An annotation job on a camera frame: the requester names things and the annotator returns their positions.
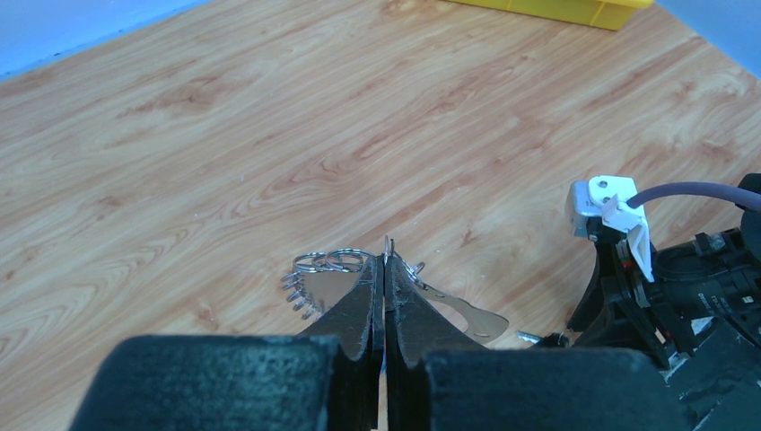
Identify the key black head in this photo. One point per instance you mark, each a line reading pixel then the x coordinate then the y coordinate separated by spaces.
pixel 552 340

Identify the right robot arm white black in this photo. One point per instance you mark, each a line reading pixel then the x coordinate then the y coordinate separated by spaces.
pixel 745 196

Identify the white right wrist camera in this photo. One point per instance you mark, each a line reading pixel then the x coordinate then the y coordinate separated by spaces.
pixel 604 198

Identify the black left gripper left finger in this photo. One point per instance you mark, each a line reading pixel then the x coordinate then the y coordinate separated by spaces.
pixel 323 378

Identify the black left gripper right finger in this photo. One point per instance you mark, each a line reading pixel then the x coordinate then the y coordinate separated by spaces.
pixel 440 379

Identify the yellow plastic bin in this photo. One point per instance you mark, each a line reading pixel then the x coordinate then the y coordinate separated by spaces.
pixel 609 15

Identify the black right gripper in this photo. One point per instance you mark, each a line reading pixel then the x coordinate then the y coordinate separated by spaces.
pixel 692 281

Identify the metal key organizer ring plate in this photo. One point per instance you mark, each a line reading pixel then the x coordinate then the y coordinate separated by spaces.
pixel 318 280

